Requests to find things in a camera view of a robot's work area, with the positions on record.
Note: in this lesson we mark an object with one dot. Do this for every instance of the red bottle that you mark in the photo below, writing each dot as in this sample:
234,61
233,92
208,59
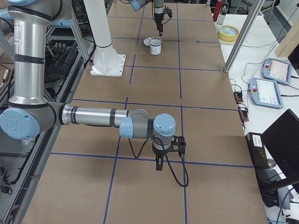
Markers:
217,10

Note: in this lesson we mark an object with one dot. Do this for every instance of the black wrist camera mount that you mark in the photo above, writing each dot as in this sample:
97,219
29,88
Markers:
178,145
168,11

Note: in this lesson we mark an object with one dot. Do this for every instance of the orange usb hub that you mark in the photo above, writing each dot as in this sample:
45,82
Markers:
243,113
238,96

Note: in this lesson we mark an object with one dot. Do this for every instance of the white camera stand post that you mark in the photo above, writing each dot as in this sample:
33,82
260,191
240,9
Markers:
106,61

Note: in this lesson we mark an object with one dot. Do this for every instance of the aluminium frame post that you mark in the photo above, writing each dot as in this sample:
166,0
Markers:
256,7

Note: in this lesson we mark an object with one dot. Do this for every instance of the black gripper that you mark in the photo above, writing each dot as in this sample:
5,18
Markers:
159,153
158,19

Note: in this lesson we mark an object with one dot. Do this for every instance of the clear plastic bottle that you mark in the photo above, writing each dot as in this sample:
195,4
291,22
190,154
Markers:
223,13

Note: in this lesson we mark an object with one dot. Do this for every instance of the wooden board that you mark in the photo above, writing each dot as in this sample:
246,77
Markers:
290,42

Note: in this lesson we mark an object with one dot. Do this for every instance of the white enamel mug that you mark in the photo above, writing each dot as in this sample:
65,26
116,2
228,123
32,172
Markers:
155,50

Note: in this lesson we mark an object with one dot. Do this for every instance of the black computer box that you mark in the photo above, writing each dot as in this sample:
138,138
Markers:
266,174

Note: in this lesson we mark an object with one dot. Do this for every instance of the white mug lid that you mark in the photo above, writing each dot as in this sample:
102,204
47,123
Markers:
146,42

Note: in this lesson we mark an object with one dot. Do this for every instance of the far blue teach pendant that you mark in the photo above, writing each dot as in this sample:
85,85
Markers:
277,70

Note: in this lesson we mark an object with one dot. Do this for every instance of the near blue teach pendant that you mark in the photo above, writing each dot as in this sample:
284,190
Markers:
265,92

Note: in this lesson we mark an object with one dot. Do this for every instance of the blue teach pendant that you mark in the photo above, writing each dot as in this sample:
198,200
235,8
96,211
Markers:
265,92
277,70

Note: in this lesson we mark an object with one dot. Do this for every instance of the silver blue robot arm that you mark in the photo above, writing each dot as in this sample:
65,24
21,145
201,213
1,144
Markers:
158,11
29,113

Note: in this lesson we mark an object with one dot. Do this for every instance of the orange usb hub near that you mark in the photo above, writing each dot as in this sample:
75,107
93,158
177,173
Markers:
243,113

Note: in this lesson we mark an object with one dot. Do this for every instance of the black monitor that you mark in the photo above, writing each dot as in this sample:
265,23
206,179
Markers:
282,141

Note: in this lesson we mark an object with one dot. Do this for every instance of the orange usb hub far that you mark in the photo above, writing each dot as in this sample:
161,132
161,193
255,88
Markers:
238,96

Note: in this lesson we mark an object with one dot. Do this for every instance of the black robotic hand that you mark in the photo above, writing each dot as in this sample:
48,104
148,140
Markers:
60,55

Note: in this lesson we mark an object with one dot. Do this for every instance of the yellow tape roll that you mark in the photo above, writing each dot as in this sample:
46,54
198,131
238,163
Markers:
228,33

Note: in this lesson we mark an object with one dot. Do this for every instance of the clear glass funnel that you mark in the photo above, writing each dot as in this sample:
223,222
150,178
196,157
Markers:
155,41

